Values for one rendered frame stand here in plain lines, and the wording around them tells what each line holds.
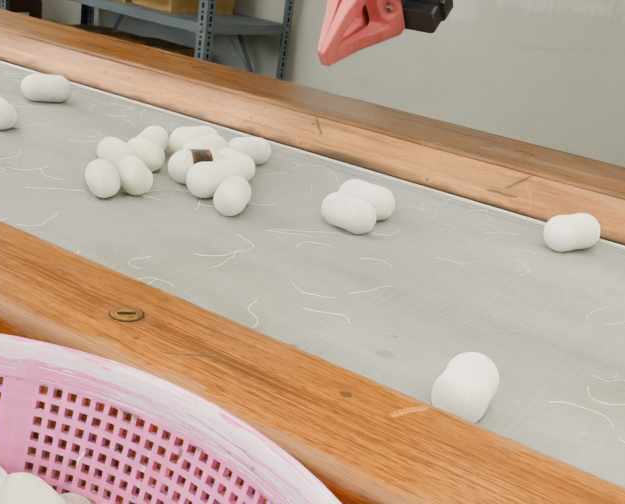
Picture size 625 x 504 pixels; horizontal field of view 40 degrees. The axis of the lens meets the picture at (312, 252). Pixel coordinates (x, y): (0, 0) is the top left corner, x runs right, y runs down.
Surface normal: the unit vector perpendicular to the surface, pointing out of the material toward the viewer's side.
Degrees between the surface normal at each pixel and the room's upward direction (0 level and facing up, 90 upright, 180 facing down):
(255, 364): 0
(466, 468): 0
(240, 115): 45
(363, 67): 90
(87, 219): 0
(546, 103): 90
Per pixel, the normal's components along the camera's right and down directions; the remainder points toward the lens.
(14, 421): -0.10, 0.03
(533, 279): 0.14, -0.93
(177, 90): -0.29, -0.49
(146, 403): -0.39, 0.00
